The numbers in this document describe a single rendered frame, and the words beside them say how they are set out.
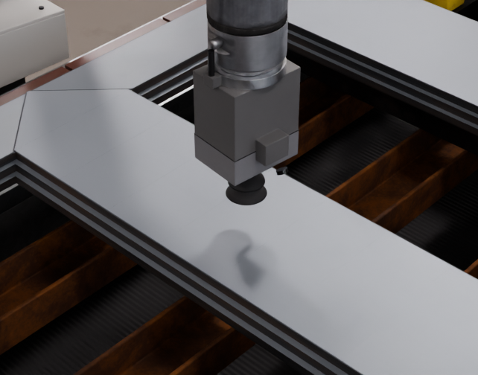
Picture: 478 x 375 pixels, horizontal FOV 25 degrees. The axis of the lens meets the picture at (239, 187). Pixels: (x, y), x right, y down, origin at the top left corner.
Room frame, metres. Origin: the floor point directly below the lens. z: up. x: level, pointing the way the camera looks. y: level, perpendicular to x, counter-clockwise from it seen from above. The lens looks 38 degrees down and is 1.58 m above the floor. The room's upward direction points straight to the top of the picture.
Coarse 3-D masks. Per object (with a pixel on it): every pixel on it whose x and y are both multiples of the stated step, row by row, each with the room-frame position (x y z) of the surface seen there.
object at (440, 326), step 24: (432, 288) 0.79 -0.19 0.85; (456, 288) 0.79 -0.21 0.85; (408, 312) 0.75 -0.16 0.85; (432, 312) 0.75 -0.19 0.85; (456, 312) 0.75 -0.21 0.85; (384, 336) 0.72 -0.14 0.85; (408, 336) 0.72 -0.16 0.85; (432, 336) 0.72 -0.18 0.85; (456, 336) 0.72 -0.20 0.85; (360, 360) 0.69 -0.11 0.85; (384, 360) 0.69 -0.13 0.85; (408, 360) 0.69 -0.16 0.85; (432, 360) 0.69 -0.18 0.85; (456, 360) 0.69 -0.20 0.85
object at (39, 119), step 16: (64, 96) 1.13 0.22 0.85; (80, 96) 1.13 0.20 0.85; (96, 96) 1.13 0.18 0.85; (112, 96) 1.13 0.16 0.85; (32, 112) 1.10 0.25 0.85; (48, 112) 1.10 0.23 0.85; (64, 112) 1.10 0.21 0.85; (80, 112) 1.10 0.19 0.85; (32, 128) 1.06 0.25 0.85; (48, 128) 1.06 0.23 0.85; (16, 144) 1.03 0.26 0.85
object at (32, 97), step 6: (42, 90) 1.15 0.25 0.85; (54, 90) 1.15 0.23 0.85; (60, 90) 1.15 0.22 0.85; (30, 96) 1.13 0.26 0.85; (36, 96) 1.13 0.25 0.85; (42, 96) 1.13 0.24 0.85; (48, 96) 1.13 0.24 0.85; (24, 102) 1.12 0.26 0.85; (30, 102) 1.12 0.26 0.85; (36, 102) 1.12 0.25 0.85; (24, 108) 1.11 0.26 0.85
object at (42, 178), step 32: (288, 32) 1.31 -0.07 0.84; (192, 64) 1.23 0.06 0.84; (352, 64) 1.23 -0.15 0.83; (160, 96) 1.17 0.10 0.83; (416, 96) 1.16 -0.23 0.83; (448, 96) 1.14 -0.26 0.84; (0, 160) 1.00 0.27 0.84; (32, 192) 0.98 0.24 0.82; (64, 192) 0.95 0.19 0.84; (96, 224) 0.91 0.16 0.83; (128, 256) 0.87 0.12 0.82; (160, 256) 0.85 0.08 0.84; (192, 288) 0.81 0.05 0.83; (224, 288) 0.79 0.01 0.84; (224, 320) 0.77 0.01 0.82; (256, 320) 0.75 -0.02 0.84; (288, 352) 0.72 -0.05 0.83; (320, 352) 0.70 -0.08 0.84
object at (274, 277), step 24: (312, 216) 0.90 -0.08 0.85; (336, 216) 0.90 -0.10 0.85; (360, 216) 0.90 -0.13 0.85; (288, 240) 0.86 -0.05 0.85; (312, 240) 0.86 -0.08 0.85; (336, 240) 0.86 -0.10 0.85; (360, 240) 0.86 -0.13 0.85; (240, 264) 0.82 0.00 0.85; (264, 264) 0.82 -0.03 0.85; (288, 264) 0.82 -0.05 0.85; (312, 264) 0.82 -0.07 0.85; (336, 264) 0.82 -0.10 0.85; (240, 288) 0.79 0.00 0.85; (264, 288) 0.79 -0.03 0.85; (288, 288) 0.79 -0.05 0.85; (312, 288) 0.79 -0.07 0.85
